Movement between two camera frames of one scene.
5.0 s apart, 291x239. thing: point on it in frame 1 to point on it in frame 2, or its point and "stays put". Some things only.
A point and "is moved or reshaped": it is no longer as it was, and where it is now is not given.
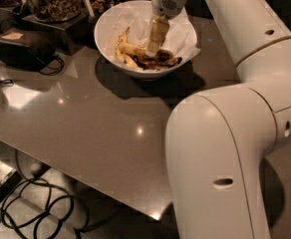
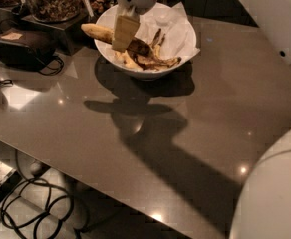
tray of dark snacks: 54,2 stays put
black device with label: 23,49 stays put
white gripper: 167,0 to 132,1
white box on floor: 1,179 stays put
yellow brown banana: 124,48 is moved or reshaped
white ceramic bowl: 141,44 stays put
